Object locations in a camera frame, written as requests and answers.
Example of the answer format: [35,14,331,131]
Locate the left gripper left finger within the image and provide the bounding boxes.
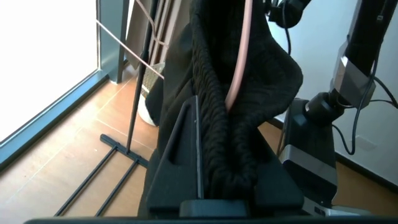
[146,95,205,215]

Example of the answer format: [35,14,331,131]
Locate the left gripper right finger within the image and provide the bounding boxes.
[254,130,304,215]

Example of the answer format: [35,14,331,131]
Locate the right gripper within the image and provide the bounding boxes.
[266,0,312,29]

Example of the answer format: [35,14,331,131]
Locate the black knitted garment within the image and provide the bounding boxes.
[138,0,304,218]

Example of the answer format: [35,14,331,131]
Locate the white laundry basket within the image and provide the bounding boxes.
[137,62,165,127]

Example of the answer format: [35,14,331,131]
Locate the black clothes rack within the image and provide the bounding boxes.
[54,0,159,217]

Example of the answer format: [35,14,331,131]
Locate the window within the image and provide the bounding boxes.
[0,0,130,170]

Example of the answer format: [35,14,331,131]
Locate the black cable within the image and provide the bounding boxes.
[331,46,398,156]

